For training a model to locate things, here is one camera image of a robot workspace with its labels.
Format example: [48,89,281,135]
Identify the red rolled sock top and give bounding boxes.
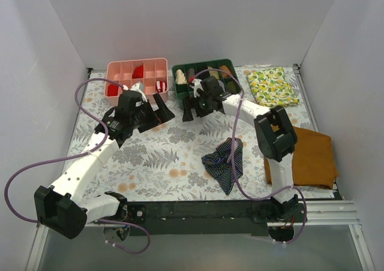
[132,65,144,79]

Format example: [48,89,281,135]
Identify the lemon print folded cloth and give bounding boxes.
[246,67,300,108]

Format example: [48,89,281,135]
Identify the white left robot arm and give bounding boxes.
[34,89,175,239]

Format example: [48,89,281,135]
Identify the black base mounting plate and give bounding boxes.
[122,200,304,236]

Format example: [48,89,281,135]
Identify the red rolled sock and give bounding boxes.
[107,84,119,97]
[132,65,144,79]

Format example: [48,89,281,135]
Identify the aluminium frame rail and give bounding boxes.
[27,200,374,270]

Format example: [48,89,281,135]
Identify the cream rolled underwear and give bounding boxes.
[175,69,187,85]

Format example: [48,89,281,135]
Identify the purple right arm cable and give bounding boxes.
[188,68,308,245]

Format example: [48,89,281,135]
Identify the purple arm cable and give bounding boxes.
[4,78,151,255]
[188,68,308,245]

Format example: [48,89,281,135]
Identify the green divided organizer box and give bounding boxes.
[172,59,241,109]

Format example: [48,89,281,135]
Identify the navy striped underwear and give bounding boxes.
[201,137,243,195]

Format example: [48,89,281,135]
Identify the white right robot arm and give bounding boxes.
[183,77,298,222]

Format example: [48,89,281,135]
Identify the floral patterned table mat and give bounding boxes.
[68,67,314,201]

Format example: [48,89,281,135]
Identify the black rolled underwear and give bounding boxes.
[198,67,210,80]

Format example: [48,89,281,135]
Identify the orange brown rolled underwear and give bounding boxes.
[220,65,233,77]

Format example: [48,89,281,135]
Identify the mustard brown folded cloth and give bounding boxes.
[283,127,338,189]

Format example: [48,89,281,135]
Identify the red white striped sock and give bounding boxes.
[155,80,167,93]

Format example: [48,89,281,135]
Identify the grey striped rolled underwear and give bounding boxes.
[218,80,226,92]

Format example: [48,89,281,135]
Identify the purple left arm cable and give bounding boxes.
[4,78,151,255]

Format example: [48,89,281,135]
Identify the red rolled sock bottom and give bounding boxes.
[107,84,119,97]

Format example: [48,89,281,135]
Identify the olive green rolled underwear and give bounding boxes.
[226,81,238,94]

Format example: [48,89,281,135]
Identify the beige yellow rolled underwear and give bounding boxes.
[208,66,220,80]

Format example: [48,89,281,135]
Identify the pink divided organizer box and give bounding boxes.
[104,58,169,106]

